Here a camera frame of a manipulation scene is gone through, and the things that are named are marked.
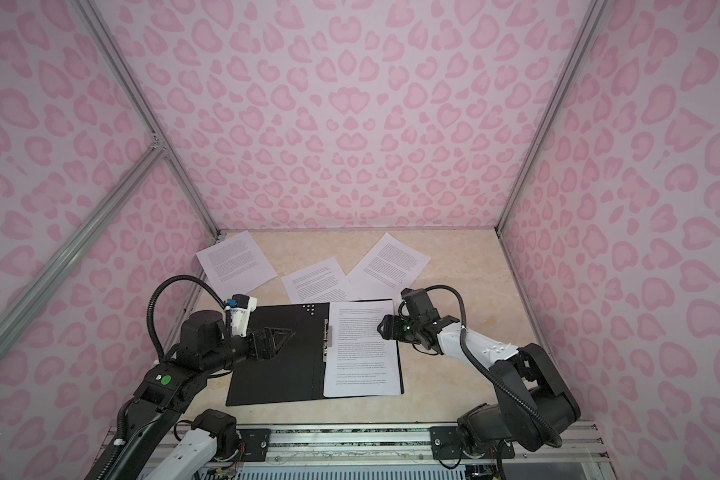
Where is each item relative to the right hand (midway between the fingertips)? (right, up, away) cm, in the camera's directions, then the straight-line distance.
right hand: (387, 327), depth 87 cm
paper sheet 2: (-54, +17, +23) cm, 62 cm away
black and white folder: (-26, -11, -2) cm, 28 cm away
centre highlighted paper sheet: (-22, +11, +17) cm, 31 cm away
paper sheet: (-8, -10, -1) cm, 12 cm away
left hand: (-27, +3, -15) cm, 31 cm away
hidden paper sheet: (+2, +17, +23) cm, 28 cm away
